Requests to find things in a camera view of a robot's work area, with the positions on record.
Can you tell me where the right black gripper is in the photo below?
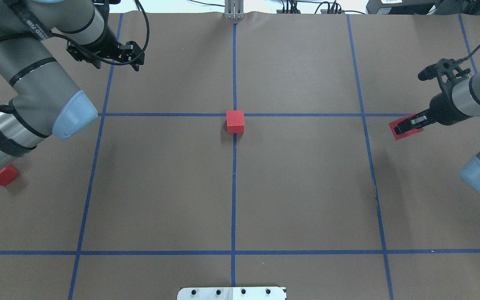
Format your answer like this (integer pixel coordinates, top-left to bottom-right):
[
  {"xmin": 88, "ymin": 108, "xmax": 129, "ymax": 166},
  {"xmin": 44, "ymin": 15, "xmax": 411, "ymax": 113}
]
[{"xmin": 394, "ymin": 93, "xmax": 462, "ymax": 135}]

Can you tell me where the red block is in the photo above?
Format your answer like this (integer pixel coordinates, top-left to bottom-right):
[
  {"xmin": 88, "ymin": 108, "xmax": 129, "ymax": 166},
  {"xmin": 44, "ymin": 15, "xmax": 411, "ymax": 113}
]
[
  {"xmin": 0, "ymin": 164, "xmax": 20, "ymax": 186},
  {"xmin": 225, "ymin": 110, "xmax": 245, "ymax": 134},
  {"xmin": 389, "ymin": 114, "xmax": 424, "ymax": 140}
]

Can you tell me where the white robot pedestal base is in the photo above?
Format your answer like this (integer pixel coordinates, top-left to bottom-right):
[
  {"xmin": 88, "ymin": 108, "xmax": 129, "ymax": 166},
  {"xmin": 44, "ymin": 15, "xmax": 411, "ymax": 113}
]
[{"xmin": 177, "ymin": 286, "xmax": 288, "ymax": 300}]

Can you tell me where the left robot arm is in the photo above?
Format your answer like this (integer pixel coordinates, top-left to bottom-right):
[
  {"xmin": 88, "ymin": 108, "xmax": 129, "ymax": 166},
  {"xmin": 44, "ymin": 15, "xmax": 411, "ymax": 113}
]
[{"xmin": 0, "ymin": 0, "xmax": 124, "ymax": 171}]

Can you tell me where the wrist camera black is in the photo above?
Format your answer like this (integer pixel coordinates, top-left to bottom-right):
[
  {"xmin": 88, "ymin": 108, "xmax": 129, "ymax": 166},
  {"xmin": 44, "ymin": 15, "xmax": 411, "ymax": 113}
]
[
  {"xmin": 417, "ymin": 58, "xmax": 472, "ymax": 95},
  {"xmin": 66, "ymin": 40, "xmax": 145, "ymax": 71}
]

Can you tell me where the aluminium frame post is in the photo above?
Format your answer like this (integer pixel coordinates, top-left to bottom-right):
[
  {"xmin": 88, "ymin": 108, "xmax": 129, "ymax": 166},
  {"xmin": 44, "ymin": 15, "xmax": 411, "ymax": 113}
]
[{"xmin": 223, "ymin": 0, "xmax": 245, "ymax": 20}]

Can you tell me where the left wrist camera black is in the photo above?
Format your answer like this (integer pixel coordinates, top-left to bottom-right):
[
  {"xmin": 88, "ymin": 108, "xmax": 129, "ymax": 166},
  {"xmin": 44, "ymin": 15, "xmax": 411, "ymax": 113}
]
[{"xmin": 66, "ymin": 40, "xmax": 145, "ymax": 71}]

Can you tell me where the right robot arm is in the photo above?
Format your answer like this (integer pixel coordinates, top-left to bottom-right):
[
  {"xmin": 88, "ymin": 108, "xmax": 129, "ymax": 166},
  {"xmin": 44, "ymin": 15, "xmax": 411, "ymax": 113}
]
[{"xmin": 389, "ymin": 58, "xmax": 480, "ymax": 195}]

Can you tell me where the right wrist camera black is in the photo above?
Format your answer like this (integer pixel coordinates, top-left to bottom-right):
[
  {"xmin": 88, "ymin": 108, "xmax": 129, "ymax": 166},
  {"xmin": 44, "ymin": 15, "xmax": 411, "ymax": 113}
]
[{"xmin": 417, "ymin": 58, "xmax": 472, "ymax": 95}]

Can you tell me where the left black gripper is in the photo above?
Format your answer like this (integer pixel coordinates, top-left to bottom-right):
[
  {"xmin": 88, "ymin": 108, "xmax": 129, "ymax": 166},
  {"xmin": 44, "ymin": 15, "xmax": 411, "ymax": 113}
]
[{"xmin": 92, "ymin": 25, "xmax": 123, "ymax": 63}]

